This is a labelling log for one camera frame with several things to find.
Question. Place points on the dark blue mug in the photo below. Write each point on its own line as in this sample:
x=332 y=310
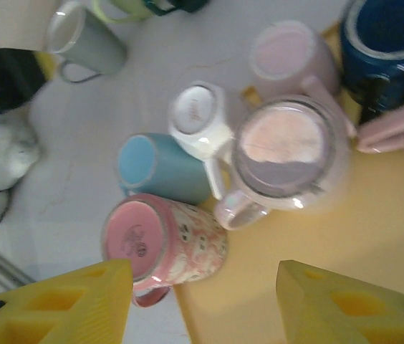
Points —
x=381 y=32

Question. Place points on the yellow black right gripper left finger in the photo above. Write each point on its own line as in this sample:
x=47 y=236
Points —
x=62 y=315

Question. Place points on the white tablecloth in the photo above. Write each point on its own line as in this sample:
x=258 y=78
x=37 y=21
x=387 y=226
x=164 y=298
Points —
x=80 y=125

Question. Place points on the light blue mug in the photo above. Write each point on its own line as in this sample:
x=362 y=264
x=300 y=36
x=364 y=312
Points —
x=173 y=172

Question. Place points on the yellow plastic tray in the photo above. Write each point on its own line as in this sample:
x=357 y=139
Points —
x=331 y=243

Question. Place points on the pink patterned mug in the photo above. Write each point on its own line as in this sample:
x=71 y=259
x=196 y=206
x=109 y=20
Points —
x=134 y=233

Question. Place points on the iridescent pink mug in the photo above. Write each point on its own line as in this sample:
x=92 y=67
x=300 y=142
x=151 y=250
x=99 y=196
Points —
x=281 y=143

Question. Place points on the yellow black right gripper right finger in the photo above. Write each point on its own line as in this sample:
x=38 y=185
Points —
x=316 y=304

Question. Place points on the pale green mug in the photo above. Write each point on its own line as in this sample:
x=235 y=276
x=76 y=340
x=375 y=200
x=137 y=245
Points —
x=141 y=12

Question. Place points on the grey mug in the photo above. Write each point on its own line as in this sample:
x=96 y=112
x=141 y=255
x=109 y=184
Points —
x=94 y=50

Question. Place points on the pale pink mug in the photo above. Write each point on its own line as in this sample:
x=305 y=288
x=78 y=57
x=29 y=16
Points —
x=388 y=130
x=288 y=53

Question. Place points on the grey plush koala toy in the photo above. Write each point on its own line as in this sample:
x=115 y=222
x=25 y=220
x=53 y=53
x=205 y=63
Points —
x=1 y=154

